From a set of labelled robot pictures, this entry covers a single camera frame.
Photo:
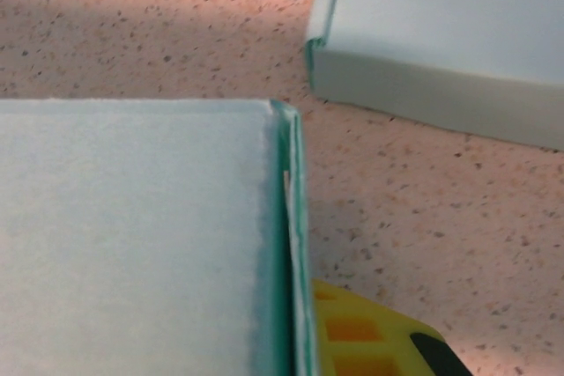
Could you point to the light blue paper box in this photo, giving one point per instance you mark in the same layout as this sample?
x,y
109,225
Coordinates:
x,y
440,19
132,239

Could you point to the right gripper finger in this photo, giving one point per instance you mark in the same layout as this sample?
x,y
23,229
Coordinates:
x,y
365,341

